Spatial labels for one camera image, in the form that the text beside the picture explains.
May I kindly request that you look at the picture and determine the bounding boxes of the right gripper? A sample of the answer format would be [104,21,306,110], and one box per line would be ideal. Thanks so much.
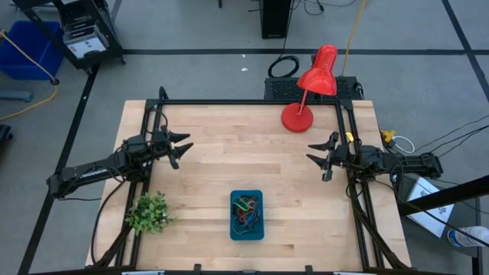
[305,131,356,171]

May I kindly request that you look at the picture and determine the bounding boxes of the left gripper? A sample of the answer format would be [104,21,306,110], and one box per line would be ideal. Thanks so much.
[152,128,195,160]

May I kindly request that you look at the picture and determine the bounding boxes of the teal plastic bin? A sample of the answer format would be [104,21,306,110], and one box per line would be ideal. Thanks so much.
[229,189,266,242]

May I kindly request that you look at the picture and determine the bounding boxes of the blue floor storage bin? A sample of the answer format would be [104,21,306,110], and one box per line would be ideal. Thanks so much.
[0,21,65,81]

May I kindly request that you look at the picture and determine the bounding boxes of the green artificial plant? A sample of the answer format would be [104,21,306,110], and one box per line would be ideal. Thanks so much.
[125,190,176,237]

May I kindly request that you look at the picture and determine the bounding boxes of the black perforated case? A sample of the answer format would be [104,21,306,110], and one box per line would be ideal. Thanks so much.
[264,76,364,102]

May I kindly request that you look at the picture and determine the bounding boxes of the red desk lamp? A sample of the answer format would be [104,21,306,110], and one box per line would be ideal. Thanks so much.
[280,44,339,134]

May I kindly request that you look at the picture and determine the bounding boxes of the white printed box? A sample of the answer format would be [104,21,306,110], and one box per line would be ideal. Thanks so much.
[404,176,456,238]

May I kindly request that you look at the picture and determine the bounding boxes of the black diagonal beam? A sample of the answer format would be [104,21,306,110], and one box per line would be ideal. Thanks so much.
[397,174,489,218]

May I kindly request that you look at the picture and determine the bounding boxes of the white label sheet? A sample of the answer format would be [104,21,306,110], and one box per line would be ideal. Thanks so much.
[66,36,108,59]

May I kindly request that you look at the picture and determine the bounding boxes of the black computer tower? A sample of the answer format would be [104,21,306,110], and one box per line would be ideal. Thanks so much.
[260,0,293,40]

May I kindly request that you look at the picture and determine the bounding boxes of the black metal equipment cart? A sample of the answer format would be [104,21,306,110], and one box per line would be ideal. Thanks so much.
[13,0,127,72]

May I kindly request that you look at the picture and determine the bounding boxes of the white roll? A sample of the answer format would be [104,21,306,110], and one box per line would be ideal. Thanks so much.
[446,225,489,249]

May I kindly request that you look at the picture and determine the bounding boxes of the grey stand foot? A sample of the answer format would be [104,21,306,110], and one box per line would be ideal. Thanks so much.
[0,89,32,103]

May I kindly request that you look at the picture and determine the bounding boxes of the black caster wheel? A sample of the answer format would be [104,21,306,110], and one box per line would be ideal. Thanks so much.
[0,124,13,149]

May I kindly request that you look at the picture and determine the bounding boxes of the white cable loop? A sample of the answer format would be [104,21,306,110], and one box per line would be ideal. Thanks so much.
[393,134,416,154]

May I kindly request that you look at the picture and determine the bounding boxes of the long black cable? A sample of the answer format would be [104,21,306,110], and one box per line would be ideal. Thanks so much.
[267,0,301,79]

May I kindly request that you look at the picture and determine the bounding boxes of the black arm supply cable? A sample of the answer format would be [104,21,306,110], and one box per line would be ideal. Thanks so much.
[90,178,129,265]

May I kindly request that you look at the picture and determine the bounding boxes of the yellow power cable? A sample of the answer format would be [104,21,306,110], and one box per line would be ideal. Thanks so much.
[0,30,60,121]
[341,0,368,76]

